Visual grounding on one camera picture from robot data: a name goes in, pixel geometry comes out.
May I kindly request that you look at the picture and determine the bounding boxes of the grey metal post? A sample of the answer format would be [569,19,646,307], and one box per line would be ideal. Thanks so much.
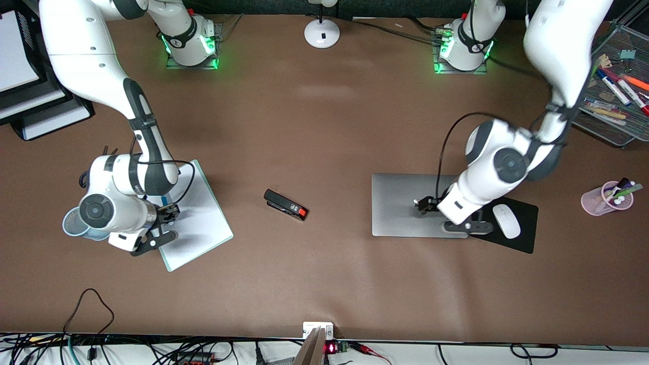
[293,327,328,365]

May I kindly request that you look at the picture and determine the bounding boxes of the black stacked document tray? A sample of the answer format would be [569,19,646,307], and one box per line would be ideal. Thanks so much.
[0,9,95,142]

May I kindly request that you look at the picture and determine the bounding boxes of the white paper in tray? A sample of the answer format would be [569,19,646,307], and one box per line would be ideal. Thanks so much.
[0,10,42,95]

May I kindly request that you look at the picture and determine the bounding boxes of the pink translucent pen cup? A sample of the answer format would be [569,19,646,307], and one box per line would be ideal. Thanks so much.
[581,180,635,217]

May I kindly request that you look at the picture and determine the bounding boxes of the blue mesh pen cup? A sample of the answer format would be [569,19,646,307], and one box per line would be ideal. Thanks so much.
[62,207,110,241]

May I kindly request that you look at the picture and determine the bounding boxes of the dark looped cable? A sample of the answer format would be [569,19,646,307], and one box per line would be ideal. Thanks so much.
[63,288,115,336]

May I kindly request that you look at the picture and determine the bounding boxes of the green pen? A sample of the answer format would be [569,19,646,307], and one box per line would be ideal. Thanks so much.
[611,184,643,199]

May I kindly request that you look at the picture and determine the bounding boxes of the red cable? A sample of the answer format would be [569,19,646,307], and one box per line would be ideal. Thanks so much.
[350,342,392,365]

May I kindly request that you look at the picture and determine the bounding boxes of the white computer mouse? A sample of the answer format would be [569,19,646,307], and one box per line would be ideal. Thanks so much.
[492,204,522,240]

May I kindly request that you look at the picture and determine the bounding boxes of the light green clipboard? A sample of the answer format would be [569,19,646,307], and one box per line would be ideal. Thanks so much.
[158,159,234,273]

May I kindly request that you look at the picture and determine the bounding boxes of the black mouse pad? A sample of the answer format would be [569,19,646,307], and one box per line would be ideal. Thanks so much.
[469,197,539,254]

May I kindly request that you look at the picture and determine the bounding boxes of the white bracket block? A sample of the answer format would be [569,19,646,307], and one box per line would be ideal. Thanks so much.
[303,322,335,340]

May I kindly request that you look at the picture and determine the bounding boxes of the white round stand base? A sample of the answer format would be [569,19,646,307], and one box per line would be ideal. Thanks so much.
[304,0,341,50]

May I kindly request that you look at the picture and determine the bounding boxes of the beige flat stick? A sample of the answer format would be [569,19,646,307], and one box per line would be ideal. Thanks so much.
[583,103,628,126]

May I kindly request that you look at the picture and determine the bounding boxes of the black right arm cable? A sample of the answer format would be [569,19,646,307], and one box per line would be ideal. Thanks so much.
[130,136,197,204]

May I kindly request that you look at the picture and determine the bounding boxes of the white marker with blue cap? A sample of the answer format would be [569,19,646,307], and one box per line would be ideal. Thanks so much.
[596,69,632,106]

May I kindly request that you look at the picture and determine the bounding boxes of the black scissors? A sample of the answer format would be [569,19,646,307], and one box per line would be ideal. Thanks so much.
[79,146,118,187]

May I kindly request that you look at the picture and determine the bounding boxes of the silver laptop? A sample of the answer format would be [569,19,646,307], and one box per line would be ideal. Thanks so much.
[372,173,470,239]

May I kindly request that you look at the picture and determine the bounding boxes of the white marker with red cap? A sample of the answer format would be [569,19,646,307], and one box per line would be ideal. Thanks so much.
[617,79,649,117]

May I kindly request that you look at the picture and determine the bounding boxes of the grey mesh desk tray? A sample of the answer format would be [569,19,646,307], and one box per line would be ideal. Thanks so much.
[572,23,649,149]

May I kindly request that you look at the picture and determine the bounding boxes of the black cable loop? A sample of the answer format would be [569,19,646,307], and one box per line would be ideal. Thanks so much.
[510,343,559,361]

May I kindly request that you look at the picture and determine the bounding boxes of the white paper sheet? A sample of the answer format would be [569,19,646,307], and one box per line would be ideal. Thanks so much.
[161,165,233,271]

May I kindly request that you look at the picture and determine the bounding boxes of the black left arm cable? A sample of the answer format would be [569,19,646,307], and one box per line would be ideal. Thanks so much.
[437,112,559,199]

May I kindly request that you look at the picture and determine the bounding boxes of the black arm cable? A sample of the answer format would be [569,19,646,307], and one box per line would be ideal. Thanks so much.
[130,136,197,204]
[437,112,559,199]

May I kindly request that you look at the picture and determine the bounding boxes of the black stapler with red tip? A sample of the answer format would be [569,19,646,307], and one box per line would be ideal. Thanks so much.
[264,189,309,222]

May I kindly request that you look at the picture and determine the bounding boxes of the black cable bundle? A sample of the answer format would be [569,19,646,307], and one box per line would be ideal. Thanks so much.
[350,15,448,44]

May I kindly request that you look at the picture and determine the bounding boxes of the orange connector block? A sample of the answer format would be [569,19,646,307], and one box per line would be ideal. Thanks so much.
[175,352,216,365]

